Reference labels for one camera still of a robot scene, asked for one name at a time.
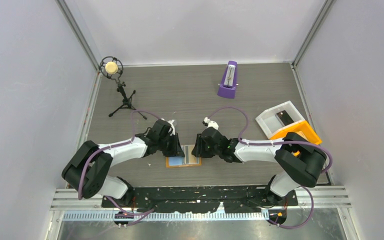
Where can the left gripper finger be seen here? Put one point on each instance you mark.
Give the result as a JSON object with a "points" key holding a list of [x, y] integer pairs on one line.
{"points": [[167, 150], [177, 150]]}

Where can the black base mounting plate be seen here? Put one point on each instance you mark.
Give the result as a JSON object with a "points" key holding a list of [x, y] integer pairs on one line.
{"points": [[199, 199]]}

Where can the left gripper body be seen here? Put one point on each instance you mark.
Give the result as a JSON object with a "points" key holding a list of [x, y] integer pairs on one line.
{"points": [[168, 138]]}

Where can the orange plastic bin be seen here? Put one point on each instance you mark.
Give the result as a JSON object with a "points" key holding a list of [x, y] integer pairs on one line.
{"points": [[302, 128]]}

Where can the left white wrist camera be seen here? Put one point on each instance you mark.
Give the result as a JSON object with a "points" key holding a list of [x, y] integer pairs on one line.
{"points": [[172, 123]]}

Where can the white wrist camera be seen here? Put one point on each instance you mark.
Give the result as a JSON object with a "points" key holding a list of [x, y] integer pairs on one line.
{"points": [[172, 123], [208, 123]]}

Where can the black device in white bin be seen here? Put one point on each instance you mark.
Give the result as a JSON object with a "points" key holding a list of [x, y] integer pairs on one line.
{"points": [[284, 118]]}

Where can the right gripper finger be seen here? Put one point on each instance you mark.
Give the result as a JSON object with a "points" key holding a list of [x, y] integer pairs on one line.
{"points": [[199, 148], [208, 151]]}

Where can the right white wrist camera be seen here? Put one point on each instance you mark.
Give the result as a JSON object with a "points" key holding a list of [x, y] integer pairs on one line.
{"points": [[208, 123]]}

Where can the aluminium frame rail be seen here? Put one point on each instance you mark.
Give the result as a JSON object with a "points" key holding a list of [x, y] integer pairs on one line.
{"points": [[326, 196]]}

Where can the orange leather card holder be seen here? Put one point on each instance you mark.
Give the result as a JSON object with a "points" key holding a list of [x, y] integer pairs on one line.
{"points": [[174, 162]]}

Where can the white plastic bin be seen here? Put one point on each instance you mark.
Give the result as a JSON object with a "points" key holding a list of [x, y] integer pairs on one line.
{"points": [[272, 125]]}

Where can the gold card with stripe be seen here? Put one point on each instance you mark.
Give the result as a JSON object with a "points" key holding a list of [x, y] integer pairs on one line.
{"points": [[190, 159]]}

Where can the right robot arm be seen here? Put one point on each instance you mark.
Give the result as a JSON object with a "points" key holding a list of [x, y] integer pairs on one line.
{"points": [[301, 162]]}

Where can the microphone on black tripod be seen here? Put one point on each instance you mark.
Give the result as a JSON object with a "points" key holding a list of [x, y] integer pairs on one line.
{"points": [[112, 68]]}

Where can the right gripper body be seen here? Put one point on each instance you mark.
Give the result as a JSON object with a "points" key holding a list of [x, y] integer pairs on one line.
{"points": [[204, 143]]}

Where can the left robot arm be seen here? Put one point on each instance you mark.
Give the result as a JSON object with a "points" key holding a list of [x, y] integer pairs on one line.
{"points": [[88, 169]]}

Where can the purple metronome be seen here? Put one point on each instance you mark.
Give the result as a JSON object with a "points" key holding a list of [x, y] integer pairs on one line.
{"points": [[228, 84]]}

